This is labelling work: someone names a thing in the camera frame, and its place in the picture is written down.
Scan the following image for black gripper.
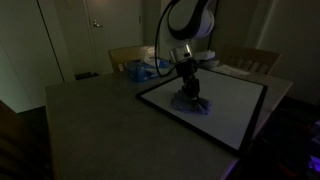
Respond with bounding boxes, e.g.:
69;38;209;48
175;59;202;100

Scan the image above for metal door handle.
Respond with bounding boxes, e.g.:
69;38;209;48
92;19;104;29

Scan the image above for black framed whiteboard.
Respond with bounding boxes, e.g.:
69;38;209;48
135;66;269;158

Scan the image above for wooden slatted chair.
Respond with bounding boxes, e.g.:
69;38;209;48
218;44;281;76

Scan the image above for blue tissue box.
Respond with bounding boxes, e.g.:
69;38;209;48
125;46;173;83

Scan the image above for grey bowl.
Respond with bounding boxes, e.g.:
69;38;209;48
196;54;221;70

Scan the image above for blue cloth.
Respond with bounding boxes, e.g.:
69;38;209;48
170;89;213;116

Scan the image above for black cable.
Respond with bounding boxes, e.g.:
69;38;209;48
153;0;178;79

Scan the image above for white door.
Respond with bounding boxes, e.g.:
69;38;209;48
83;0;144;76

